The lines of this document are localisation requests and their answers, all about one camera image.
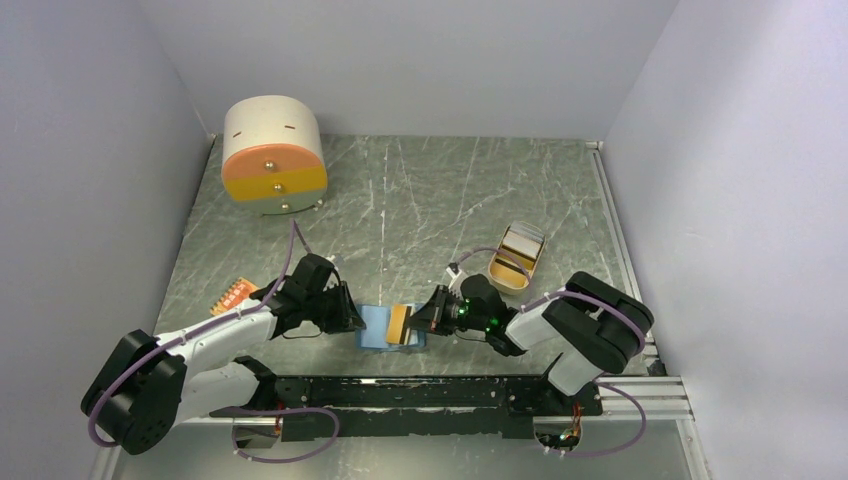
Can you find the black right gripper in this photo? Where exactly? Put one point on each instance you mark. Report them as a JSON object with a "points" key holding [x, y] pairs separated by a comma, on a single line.
{"points": [[430, 317]]}

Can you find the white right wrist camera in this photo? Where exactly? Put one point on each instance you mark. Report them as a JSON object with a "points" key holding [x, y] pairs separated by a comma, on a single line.
{"points": [[457, 276]]}

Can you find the beige oval card tray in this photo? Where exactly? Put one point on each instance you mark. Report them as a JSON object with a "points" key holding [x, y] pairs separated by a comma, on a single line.
{"points": [[507, 280]]}

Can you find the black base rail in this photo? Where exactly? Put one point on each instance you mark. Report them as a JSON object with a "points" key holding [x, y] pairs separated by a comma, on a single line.
{"points": [[397, 406]]}

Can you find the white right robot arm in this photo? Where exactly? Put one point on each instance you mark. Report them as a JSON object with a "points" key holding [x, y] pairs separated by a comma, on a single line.
{"points": [[602, 328]]}

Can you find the cream drawer box orange front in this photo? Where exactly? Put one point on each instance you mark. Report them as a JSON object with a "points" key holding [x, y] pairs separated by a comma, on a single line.
{"points": [[272, 158]]}

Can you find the aluminium frame rail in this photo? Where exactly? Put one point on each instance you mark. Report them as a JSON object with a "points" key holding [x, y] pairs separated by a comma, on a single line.
{"points": [[649, 397]]}

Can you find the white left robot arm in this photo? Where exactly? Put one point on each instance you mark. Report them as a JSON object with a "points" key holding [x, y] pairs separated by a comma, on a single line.
{"points": [[150, 384]]}

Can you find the orange patterned card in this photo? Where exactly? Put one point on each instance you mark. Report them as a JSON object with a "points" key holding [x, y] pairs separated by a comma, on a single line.
{"points": [[238, 291]]}

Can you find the gold credit card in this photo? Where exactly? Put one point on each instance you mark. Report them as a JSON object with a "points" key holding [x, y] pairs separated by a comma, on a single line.
{"points": [[397, 332]]}

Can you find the stack of credit cards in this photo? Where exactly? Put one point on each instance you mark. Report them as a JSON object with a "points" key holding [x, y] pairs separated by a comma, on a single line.
{"points": [[520, 247]]}

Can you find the blue leather card holder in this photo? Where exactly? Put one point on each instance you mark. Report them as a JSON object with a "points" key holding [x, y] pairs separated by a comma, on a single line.
{"points": [[373, 337]]}

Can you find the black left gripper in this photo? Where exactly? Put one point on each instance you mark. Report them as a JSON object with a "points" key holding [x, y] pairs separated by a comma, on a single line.
{"points": [[350, 316]]}

